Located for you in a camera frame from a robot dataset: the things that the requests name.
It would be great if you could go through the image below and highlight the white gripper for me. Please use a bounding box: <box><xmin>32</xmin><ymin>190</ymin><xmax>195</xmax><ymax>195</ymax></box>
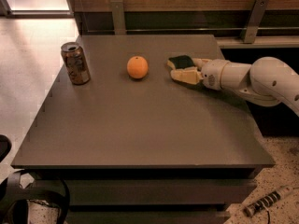
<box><xmin>170</xmin><ymin>58</ymin><xmax>228</xmax><ymax>91</ymax></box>

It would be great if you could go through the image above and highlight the green and yellow sponge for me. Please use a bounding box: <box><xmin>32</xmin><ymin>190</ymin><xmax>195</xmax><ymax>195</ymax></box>
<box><xmin>167</xmin><ymin>55</ymin><xmax>194</xmax><ymax>69</ymax></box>

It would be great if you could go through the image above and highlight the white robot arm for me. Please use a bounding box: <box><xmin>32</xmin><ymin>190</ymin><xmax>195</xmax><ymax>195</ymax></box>
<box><xmin>167</xmin><ymin>55</ymin><xmax>299</xmax><ymax>116</ymax></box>

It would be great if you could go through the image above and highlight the orange soda can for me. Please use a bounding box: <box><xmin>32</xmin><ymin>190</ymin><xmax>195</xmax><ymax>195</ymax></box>
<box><xmin>61</xmin><ymin>42</ymin><xmax>91</xmax><ymax>85</ymax></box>

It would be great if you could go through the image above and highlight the orange fruit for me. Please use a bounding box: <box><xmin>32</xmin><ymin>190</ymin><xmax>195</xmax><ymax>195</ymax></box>
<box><xmin>127</xmin><ymin>56</ymin><xmax>149</xmax><ymax>79</ymax></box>

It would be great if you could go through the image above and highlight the grey table with drawers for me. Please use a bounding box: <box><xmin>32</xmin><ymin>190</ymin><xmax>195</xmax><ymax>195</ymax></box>
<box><xmin>12</xmin><ymin>35</ymin><xmax>274</xmax><ymax>224</ymax></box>

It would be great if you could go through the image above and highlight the white power strip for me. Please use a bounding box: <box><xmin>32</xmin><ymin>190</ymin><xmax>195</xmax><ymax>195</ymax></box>
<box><xmin>243</xmin><ymin>186</ymin><xmax>294</xmax><ymax>217</ymax></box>

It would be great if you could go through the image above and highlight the black chair base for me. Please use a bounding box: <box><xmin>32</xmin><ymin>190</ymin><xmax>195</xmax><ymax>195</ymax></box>
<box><xmin>0</xmin><ymin>170</ymin><xmax>70</xmax><ymax>224</ymax></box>

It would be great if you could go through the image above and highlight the grey metal bracket right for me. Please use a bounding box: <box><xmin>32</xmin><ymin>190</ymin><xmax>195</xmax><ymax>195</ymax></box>
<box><xmin>241</xmin><ymin>0</ymin><xmax>269</xmax><ymax>44</ymax></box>

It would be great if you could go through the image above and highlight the grey metal bracket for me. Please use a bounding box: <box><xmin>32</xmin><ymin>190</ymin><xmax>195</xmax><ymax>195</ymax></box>
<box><xmin>110</xmin><ymin>0</ymin><xmax>126</xmax><ymax>35</ymax></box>
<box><xmin>241</xmin><ymin>0</ymin><xmax>269</xmax><ymax>44</ymax></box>

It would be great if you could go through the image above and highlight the grey metal bracket left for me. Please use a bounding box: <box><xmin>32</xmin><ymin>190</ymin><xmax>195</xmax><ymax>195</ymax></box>
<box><xmin>110</xmin><ymin>0</ymin><xmax>126</xmax><ymax>35</ymax></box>

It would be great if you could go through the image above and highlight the black power cable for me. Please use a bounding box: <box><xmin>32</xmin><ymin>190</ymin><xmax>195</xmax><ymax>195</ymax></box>
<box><xmin>261</xmin><ymin>201</ymin><xmax>271</xmax><ymax>224</ymax></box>

